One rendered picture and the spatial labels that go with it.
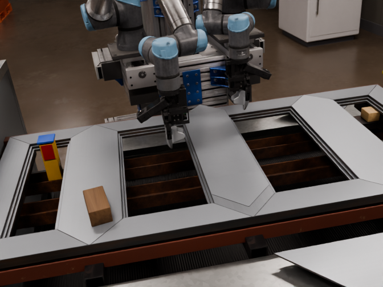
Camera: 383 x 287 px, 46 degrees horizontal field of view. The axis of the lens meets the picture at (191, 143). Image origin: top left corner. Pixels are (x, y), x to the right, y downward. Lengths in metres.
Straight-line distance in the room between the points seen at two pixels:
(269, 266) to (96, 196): 0.52
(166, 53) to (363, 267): 0.79
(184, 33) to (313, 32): 3.99
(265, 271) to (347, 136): 0.64
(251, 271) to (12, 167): 0.91
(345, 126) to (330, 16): 3.80
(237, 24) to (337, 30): 3.98
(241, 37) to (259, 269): 0.82
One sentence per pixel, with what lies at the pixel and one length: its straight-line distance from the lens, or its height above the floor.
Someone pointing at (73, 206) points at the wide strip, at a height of 0.84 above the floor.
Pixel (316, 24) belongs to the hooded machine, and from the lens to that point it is 5.40.
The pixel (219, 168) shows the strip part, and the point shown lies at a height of 0.84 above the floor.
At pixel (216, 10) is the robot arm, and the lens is 1.77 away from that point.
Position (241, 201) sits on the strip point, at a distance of 1.31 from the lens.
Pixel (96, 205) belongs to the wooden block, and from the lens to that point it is 1.28.
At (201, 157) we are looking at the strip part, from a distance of 1.52.
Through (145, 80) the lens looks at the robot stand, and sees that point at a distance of 1.99.
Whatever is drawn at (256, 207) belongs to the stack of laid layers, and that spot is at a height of 0.84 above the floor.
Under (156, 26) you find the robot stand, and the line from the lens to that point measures 2.28.
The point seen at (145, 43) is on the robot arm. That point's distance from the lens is 1.46.
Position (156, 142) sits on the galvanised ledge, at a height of 0.68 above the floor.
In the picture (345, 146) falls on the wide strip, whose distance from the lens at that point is 1.60.
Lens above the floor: 1.62
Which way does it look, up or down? 29 degrees down
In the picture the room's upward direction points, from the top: 5 degrees counter-clockwise
